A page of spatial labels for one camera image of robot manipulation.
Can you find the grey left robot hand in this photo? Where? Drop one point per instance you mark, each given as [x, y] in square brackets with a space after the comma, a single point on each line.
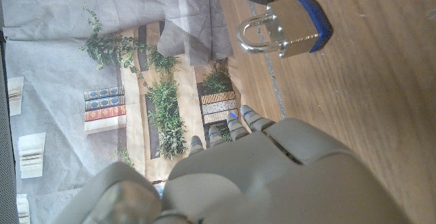
[272, 183]

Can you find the silver padlock with blue base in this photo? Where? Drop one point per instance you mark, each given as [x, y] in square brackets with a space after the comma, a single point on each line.
[296, 26]

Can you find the printed fabric backdrop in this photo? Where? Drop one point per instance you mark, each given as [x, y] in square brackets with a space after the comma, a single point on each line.
[68, 64]

